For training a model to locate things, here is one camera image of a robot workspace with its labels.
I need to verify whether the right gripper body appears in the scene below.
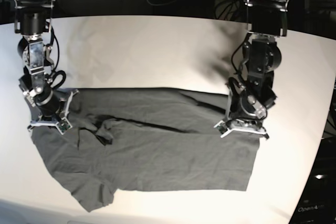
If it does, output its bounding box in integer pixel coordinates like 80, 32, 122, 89
27, 89, 79, 131

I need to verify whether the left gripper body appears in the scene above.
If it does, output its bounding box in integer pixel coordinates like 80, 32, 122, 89
220, 119, 269, 139

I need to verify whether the dark grey T-shirt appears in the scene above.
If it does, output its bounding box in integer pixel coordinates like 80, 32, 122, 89
31, 88, 259, 212

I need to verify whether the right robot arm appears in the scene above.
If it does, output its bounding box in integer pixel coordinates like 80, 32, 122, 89
14, 0, 78, 135

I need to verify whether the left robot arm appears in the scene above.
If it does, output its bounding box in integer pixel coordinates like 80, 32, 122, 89
214, 0, 290, 138

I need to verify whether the black OpenArm case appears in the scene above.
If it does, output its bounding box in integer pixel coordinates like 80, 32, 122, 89
289, 137, 335, 223

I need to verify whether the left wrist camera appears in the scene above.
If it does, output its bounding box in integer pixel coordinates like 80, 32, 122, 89
214, 120, 227, 134

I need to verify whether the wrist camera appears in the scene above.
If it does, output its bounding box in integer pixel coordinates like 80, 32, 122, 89
56, 118, 72, 135
214, 120, 227, 134

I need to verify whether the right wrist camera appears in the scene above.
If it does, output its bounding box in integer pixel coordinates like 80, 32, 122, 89
56, 118, 72, 135

